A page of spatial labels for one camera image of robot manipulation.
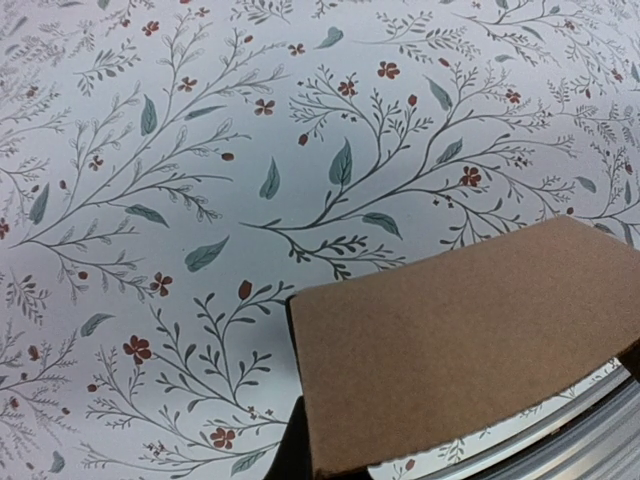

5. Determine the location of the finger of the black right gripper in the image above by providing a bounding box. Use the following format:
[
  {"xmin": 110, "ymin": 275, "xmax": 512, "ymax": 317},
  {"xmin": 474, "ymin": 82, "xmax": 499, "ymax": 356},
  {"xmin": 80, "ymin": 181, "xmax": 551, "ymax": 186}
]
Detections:
[{"xmin": 617, "ymin": 340, "xmax": 640, "ymax": 383}]

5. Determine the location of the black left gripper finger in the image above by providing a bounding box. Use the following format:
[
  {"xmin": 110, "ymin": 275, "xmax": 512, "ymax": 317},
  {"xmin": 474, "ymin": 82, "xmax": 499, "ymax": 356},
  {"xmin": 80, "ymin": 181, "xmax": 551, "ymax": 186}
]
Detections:
[{"xmin": 268, "ymin": 396, "xmax": 313, "ymax": 480}]

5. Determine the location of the brown cardboard box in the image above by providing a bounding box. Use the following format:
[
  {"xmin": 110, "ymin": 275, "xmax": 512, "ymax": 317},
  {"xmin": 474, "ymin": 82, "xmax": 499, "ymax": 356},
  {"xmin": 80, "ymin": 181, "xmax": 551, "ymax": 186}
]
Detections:
[{"xmin": 287, "ymin": 216, "xmax": 639, "ymax": 479}]

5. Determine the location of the floral patterned table mat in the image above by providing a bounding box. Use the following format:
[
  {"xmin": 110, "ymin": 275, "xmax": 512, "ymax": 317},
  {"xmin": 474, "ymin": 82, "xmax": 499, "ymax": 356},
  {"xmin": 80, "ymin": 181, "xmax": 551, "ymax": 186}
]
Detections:
[{"xmin": 1, "ymin": 1, "xmax": 639, "ymax": 479}]

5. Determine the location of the aluminium front rail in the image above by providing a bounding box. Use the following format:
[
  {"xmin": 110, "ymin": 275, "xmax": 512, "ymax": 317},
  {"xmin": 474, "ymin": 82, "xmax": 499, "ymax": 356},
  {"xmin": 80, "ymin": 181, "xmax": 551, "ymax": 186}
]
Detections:
[{"xmin": 367, "ymin": 359, "xmax": 640, "ymax": 480}]

